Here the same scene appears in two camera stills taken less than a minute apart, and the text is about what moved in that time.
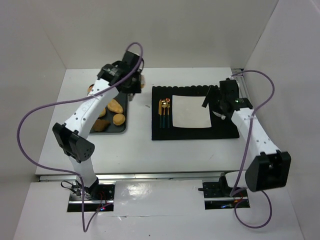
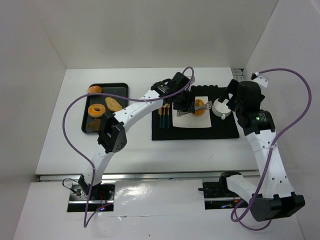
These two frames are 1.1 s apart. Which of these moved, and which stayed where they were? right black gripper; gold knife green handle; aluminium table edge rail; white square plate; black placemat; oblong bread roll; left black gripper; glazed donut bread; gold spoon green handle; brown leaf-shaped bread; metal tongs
Moved: left black gripper; glazed donut bread; metal tongs; right black gripper
Stayed: black placemat; aluminium table edge rail; white square plate; brown leaf-shaped bread; gold spoon green handle; gold knife green handle; oblong bread roll
